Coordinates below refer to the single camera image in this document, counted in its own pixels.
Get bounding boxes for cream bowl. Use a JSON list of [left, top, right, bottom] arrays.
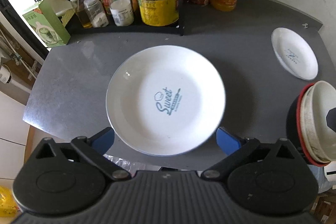
[[299, 81, 335, 162]]

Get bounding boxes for red and black bowl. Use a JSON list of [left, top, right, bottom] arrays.
[[286, 83, 330, 167]]

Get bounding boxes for small white Bakery plate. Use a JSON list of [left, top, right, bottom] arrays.
[[270, 27, 318, 81]]

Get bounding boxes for white Sweet bakery plate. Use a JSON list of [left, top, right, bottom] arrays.
[[105, 45, 226, 156]]

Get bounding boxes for small clear spice shaker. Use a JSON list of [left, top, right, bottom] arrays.
[[84, 0, 109, 28]]

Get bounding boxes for green tissue box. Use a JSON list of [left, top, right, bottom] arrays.
[[23, 1, 71, 48]]

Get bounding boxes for white lid jar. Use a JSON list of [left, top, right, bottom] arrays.
[[108, 0, 134, 27]]

